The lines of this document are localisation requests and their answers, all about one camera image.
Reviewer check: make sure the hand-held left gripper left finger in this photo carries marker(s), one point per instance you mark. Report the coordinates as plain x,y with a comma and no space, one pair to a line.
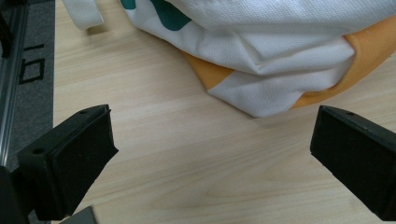
68,161

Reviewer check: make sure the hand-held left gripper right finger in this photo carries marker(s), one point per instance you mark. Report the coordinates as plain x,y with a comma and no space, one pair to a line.
358,152

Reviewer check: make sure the white orange and green garment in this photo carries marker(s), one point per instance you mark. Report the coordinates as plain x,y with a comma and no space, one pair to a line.
264,53

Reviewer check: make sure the grey flat plate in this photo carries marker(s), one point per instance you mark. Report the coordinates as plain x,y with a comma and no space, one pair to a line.
81,216

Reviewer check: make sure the grey floor mat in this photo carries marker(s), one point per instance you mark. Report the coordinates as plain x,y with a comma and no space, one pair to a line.
34,77

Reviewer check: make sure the aluminium frame rail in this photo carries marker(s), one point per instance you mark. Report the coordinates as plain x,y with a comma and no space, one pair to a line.
7,84

